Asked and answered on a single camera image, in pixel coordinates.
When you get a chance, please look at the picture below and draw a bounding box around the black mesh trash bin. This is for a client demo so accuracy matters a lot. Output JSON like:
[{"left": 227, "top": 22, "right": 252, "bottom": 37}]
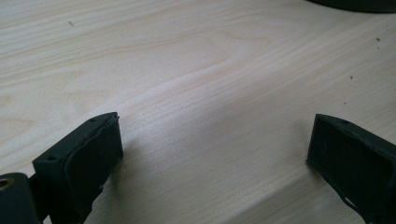
[{"left": 306, "top": 0, "right": 396, "bottom": 14}]

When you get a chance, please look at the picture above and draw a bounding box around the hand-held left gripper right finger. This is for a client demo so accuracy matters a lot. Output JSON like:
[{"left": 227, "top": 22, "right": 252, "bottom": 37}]
[{"left": 305, "top": 113, "right": 396, "bottom": 224}]

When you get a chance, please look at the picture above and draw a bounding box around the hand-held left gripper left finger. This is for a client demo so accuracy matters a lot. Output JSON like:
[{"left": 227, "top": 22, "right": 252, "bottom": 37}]
[{"left": 31, "top": 111, "right": 124, "bottom": 224}]

